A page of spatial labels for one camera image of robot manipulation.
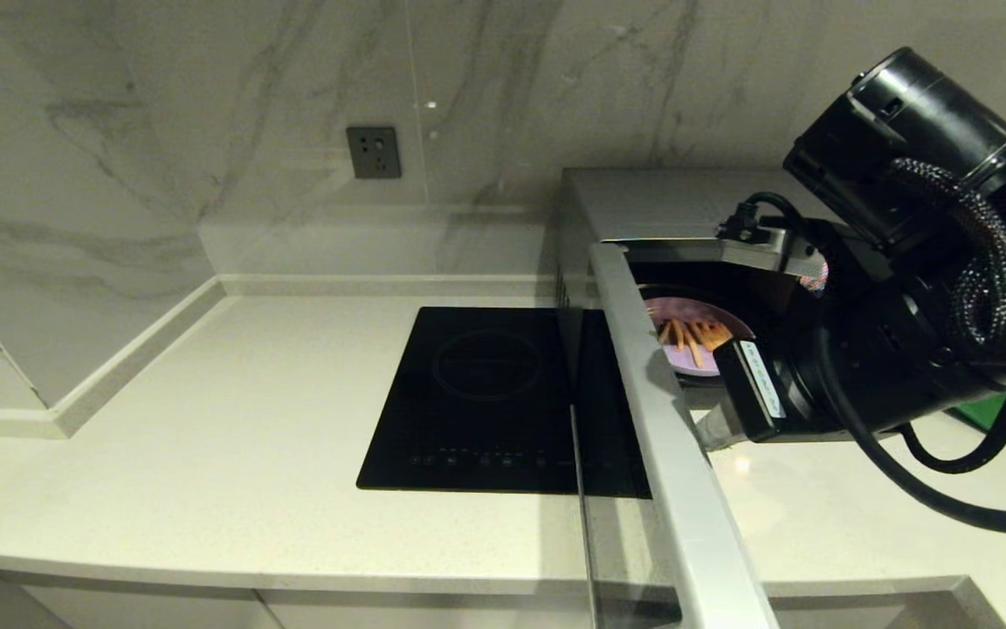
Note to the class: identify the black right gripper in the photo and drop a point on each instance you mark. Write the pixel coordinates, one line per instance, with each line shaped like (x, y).
(752, 389)

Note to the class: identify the dark glass microwave door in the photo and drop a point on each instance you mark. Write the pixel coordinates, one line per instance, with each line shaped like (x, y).
(669, 454)

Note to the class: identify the lavender round plate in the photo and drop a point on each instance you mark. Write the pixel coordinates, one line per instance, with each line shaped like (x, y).
(713, 362)

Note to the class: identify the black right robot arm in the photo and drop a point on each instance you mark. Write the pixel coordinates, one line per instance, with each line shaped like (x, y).
(905, 306)

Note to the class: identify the black induction cooktop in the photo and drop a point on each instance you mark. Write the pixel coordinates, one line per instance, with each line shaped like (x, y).
(468, 393)

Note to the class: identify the white base cabinet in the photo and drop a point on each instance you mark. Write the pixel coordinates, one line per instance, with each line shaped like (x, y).
(162, 611)

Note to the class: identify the grey single wall socket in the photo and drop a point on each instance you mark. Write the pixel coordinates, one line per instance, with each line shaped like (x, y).
(374, 153)

